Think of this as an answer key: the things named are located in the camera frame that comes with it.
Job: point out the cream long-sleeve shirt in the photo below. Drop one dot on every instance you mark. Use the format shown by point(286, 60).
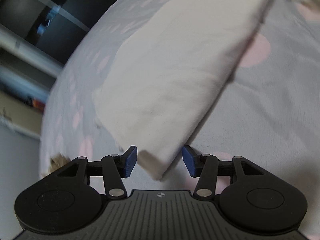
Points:
point(175, 67)

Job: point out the dark wardrobe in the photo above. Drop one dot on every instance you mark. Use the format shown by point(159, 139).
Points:
point(37, 12)

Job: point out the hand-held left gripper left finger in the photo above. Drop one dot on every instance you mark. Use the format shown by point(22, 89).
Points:
point(131, 161)

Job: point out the bed with polka-dot sheet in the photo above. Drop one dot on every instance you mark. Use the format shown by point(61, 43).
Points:
point(275, 105)

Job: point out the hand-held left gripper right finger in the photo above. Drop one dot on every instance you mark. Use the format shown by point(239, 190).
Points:
point(188, 160)

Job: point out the olive striped garment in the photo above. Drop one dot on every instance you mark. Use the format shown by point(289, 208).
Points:
point(58, 162)

